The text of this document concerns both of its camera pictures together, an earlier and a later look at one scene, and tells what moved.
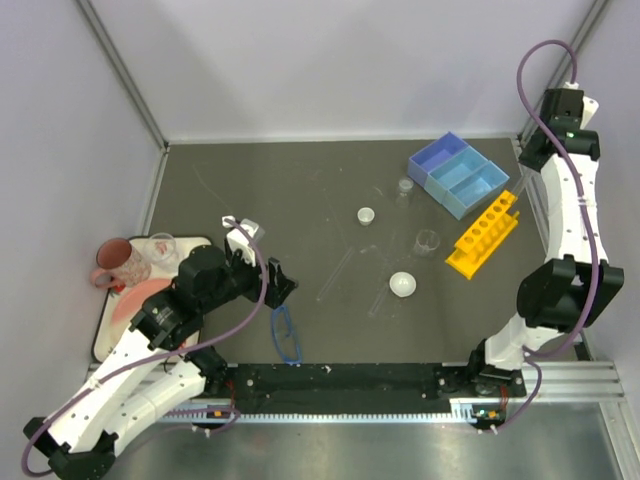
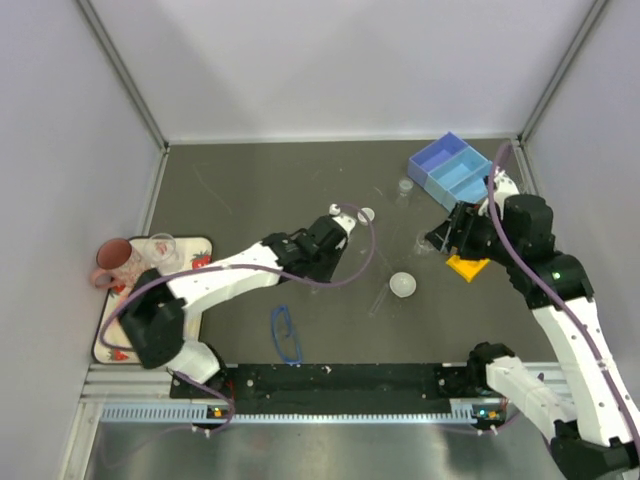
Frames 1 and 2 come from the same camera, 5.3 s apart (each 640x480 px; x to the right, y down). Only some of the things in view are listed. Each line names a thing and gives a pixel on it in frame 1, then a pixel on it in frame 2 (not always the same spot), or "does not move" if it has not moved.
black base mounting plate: x=354 y=388 does not move
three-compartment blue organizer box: x=455 y=174 does not move
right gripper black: x=525 y=156 to x=464 y=217
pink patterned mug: x=119 y=265 does not move
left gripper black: x=279 y=286 to x=325 y=276
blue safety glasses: x=285 y=337 does not move
